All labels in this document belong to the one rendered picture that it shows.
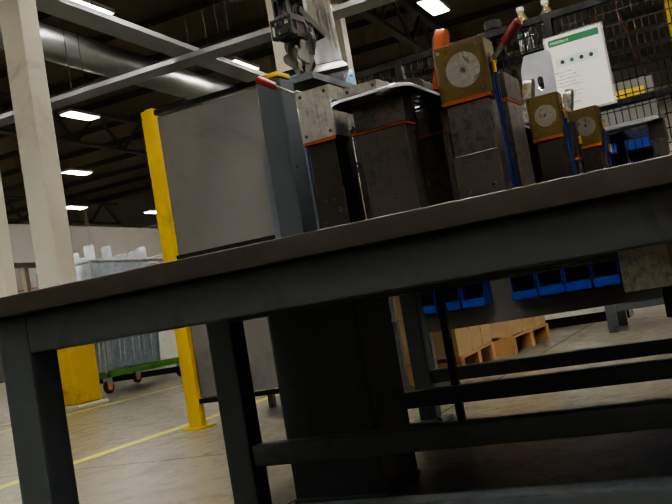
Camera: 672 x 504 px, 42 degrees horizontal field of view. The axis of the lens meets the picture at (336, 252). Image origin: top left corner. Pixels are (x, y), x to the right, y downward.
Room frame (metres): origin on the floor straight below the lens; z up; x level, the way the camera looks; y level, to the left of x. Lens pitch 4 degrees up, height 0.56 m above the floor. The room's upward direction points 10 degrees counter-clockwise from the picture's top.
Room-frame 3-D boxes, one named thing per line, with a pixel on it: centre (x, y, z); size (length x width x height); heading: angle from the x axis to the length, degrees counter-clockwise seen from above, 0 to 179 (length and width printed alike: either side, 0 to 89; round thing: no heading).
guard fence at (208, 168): (5.15, 0.45, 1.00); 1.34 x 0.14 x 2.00; 66
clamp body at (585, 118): (2.65, -0.83, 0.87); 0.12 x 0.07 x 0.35; 62
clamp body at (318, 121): (1.96, -0.01, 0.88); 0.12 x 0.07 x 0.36; 62
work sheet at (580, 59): (3.24, -1.02, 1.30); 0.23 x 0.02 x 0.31; 62
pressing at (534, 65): (3.03, -0.80, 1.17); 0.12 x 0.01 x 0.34; 62
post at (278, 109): (2.12, 0.08, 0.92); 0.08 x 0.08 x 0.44; 62
